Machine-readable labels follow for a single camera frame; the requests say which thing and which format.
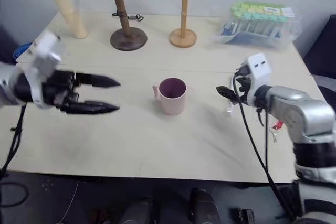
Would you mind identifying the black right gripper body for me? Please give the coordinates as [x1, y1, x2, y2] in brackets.
[234, 62, 254, 105]

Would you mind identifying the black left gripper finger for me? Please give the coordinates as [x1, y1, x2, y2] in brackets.
[74, 71, 122, 89]
[60, 100, 121, 116]

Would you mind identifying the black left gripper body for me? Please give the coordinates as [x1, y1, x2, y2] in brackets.
[41, 70, 80, 110]

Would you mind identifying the pink mug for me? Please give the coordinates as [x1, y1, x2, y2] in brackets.
[152, 77, 188, 116]

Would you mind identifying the dark wooden mushroom stand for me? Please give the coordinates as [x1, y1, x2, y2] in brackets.
[96, 0, 149, 51]

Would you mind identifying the blue test tube rack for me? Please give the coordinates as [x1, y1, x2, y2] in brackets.
[222, 20, 283, 45]

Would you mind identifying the blue round object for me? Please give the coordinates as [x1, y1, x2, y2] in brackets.
[12, 42, 34, 63]

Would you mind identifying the clear plastic tube box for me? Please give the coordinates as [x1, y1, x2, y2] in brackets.
[212, 0, 303, 52]

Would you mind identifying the cream tapered vase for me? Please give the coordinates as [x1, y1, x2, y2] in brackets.
[48, 0, 89, 39]

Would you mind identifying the black chair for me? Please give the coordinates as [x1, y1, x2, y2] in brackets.
[302, 14, 336, 78]

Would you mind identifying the light wooden tree rack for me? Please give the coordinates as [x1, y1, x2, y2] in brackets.
[164, 0, 198, 49]

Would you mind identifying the dark rounded shape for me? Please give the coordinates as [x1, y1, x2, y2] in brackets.
[122, 195, 159, 224]
[188, 188, 222, 224]

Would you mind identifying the small black block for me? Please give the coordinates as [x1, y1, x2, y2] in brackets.
[237, 207, 257, 224]

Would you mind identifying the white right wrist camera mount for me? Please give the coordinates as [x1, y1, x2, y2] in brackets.
[245, 53, 272, 107]

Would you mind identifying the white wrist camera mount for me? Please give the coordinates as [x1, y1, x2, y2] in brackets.
[245, 53, 272, 107]
[24, 30, 66, 110]

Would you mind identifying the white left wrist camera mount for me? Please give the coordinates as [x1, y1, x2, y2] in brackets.
[24, 30, 66, 110]

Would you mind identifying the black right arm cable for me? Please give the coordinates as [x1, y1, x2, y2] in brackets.
[232, 72, 299, 221]

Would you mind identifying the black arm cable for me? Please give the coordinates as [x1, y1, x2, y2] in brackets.
[232, 72, 299, 221]
[0, 102, 27, 180]

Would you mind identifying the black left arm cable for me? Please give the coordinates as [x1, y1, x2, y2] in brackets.
[0, 102, 27, 180]

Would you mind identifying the black cord with metal spring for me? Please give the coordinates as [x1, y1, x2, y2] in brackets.
[111, 11, 145, 23]

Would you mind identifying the thin white wire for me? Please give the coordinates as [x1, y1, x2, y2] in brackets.
[61, 181, 80, 224]

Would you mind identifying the black floor cable loop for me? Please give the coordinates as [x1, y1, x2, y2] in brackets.
[0, 178, 29, 208]

